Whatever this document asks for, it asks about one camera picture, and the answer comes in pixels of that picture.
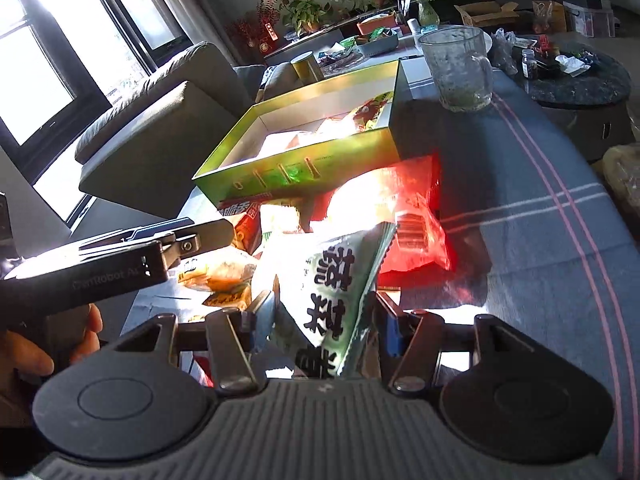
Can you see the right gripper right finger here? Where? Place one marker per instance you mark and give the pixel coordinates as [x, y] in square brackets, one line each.
[408, 345]

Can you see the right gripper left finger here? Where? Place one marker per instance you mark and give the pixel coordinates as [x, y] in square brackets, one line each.
[232, 336]

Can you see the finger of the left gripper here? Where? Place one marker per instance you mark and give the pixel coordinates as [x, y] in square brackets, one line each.
[178, 239]

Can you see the orange snack packet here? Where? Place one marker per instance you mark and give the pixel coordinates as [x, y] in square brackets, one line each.
[227, 283]

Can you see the white green snack bag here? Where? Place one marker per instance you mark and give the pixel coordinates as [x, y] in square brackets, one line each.
[321, 320]

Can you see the red snack bag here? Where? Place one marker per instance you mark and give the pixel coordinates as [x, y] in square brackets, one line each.
[406, 194]

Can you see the person's left hand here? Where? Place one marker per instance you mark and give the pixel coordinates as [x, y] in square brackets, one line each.
[38, 350]

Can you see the grey armchair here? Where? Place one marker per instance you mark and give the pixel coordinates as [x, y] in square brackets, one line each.
[143, 152]

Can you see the blue striped tablecloth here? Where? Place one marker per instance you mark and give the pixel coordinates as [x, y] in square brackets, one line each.
[536, 239]

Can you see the yellow tin can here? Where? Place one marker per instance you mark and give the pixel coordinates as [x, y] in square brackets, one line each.
[307, 68]

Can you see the green gift box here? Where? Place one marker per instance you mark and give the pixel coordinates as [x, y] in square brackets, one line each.
[311, 140]

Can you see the white round coffee table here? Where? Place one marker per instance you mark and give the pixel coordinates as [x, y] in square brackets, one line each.
[340, 59]

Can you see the glass mug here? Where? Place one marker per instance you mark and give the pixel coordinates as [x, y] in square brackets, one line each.
[457, 58]

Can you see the dark round side table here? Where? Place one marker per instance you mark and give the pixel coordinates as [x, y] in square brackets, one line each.
[591, 108]

